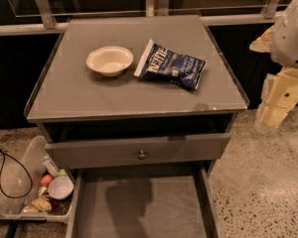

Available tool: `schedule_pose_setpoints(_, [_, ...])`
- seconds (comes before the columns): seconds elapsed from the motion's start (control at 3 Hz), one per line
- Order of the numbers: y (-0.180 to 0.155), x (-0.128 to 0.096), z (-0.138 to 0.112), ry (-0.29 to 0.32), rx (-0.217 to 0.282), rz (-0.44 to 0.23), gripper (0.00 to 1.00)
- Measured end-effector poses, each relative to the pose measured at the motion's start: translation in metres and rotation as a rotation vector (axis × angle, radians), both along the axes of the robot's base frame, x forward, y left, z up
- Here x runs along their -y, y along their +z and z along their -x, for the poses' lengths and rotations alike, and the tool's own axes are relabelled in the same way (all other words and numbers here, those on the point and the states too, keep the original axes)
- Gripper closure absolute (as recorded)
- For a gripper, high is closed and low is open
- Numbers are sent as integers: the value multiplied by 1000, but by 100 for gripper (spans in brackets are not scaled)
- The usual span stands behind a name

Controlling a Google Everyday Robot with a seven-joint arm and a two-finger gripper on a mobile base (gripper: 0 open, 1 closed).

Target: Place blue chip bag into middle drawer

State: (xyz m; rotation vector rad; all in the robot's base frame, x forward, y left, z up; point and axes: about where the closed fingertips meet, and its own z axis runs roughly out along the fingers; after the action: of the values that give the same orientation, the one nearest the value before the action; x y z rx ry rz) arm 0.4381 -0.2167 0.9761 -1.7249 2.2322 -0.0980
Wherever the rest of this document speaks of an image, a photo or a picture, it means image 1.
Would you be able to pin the white tube in bin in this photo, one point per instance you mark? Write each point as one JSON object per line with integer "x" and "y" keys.
{"x": 50, "y": 166}

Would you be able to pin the grey top drawer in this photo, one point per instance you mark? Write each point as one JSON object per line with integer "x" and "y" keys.
{"x": 124, "y": 152}

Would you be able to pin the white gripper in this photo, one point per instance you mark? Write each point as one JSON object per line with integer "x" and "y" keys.
{"x": 290, "y": 39}

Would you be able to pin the blue chip bag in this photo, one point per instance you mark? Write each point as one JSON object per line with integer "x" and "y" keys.
{"x": 182, "y": 70}

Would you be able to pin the white bowl in bin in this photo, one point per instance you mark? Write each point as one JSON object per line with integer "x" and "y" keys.
{"x": 60, "y": 188}

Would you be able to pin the yellow crumpled item in bin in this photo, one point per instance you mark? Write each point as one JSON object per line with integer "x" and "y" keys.
{"x": 40, "y": 204}

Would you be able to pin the grey drawer cabinet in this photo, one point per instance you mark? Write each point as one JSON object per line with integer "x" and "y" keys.
{"x": 137, "y": 110}

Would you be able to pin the clear plastic bin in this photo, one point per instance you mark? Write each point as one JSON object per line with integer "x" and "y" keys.
{"x": 21, "y": 184}

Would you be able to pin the round metal drawer knob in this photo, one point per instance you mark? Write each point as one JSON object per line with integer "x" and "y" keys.
{"x": 142, "y": 155}

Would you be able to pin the open middle drawer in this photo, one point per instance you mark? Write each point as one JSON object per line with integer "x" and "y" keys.
{"x": 143, "y": 202}

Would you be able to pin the metal railing frame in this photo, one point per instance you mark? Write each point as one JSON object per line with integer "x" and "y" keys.
{"x": 38, "y": 17}

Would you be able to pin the red round fruit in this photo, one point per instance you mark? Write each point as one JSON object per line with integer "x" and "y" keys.
{"x": 46, "y": 180}

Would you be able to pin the white paper bowl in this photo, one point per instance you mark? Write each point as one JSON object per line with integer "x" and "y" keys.
{"x": 110, "y": 61}

